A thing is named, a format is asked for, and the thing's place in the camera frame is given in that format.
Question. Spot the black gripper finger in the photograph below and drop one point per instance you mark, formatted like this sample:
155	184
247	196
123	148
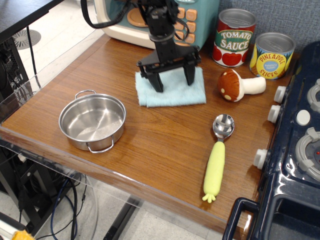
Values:
155	81
189	72

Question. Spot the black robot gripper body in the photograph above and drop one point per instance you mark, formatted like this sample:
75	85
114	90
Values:
168	56

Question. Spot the light blue rag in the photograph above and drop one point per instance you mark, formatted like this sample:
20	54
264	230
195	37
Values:
176	91

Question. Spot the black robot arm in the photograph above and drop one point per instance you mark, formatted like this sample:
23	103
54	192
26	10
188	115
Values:
160	17

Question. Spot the teal toy microwave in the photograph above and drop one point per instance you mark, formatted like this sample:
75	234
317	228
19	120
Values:
198	22

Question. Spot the plush brown mushroom toy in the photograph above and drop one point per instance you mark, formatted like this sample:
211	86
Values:
233	88

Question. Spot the tomato sauce can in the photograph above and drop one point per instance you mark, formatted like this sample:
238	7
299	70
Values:
234	32

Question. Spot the stainless steel pot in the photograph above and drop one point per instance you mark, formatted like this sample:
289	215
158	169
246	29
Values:
93	121

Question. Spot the pineapple slices can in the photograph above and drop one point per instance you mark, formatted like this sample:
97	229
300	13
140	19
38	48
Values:
272	54

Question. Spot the black computer tower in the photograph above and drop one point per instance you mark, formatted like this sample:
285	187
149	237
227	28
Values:
13	76

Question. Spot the black table leg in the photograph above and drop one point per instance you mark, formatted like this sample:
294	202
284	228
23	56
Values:
120	222

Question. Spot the dark blue toy stove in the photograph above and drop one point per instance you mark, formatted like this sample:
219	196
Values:
288	205

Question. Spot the spoon with yellow-green handle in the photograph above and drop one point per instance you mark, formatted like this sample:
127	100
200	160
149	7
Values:
223	126

